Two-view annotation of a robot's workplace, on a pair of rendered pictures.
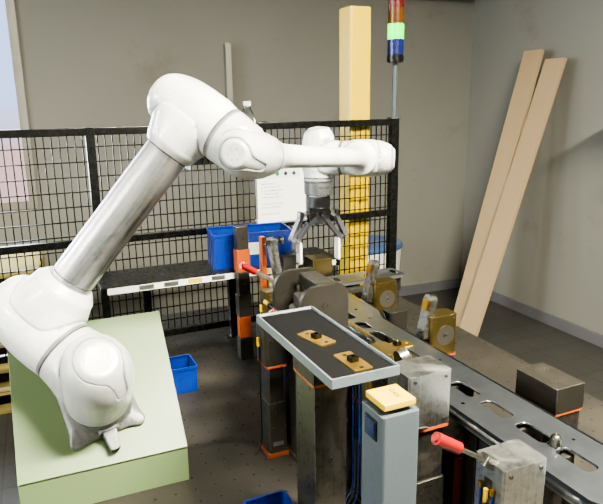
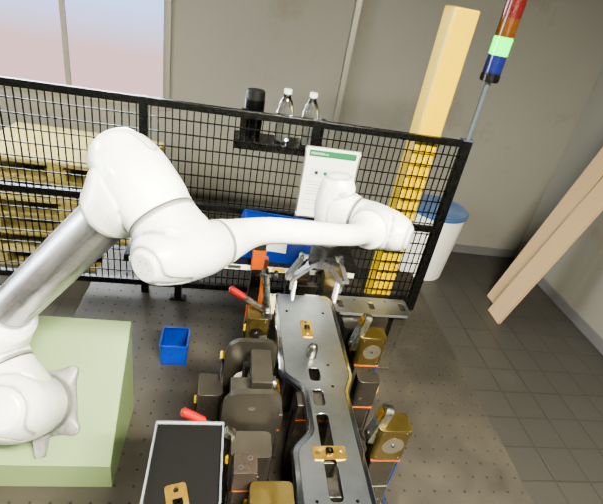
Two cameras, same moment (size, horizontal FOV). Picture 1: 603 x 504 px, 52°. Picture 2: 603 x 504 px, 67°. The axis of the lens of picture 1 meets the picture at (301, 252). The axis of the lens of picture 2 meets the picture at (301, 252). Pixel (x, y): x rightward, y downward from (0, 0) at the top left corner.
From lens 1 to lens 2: 0.85 m
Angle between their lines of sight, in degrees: 20
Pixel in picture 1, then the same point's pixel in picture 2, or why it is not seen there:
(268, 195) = (311, 192)
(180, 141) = (103, 221)
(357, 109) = (429, 123)
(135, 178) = (60, 242)
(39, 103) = (182, 18)
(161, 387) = (106, 401)
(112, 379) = (8, 433)
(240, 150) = (149, 266)
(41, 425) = not seen: outside the picture
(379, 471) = not seen: outside the picture
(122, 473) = (47, 472)
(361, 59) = (450, 70)
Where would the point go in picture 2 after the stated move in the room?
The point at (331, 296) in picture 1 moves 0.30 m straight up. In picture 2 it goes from (260, 403) to (279, 294)
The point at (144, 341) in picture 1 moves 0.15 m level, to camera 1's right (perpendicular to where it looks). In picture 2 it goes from (106, 350) to (153, 368)
